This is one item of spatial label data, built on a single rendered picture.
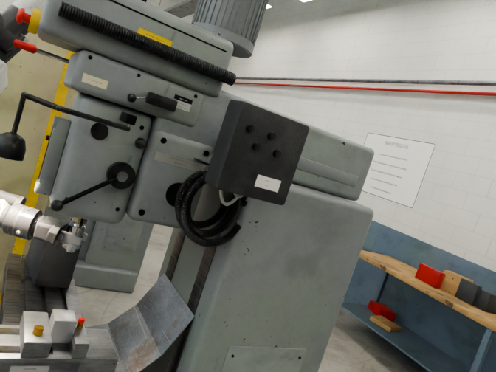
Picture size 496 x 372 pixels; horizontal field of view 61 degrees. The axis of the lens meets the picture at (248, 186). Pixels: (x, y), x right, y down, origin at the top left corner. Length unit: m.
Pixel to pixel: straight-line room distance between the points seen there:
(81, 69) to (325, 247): 0.87
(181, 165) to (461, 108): 4.77
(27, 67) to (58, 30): 1.85
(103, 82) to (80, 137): 0.15
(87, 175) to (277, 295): 0.66
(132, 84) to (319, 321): 0.95
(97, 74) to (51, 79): 1.84
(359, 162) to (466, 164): 3.91
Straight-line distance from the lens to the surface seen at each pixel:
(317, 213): 1.31
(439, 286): 4.67
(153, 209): 1.20
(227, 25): 1.26
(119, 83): 1.13
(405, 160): 5.91
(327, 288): 1.45
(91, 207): 1.18
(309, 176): 1.41
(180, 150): 1.18
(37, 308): 1.54
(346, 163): 1.50
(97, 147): 1.15
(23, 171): 3.01
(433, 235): 5.42
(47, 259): 1.64
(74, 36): 1.11
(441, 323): 5.28
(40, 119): 2.96
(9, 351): 1.18
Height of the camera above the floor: 1.63
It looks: 5 degrees down
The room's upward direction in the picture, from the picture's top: 18 degrees clockwise
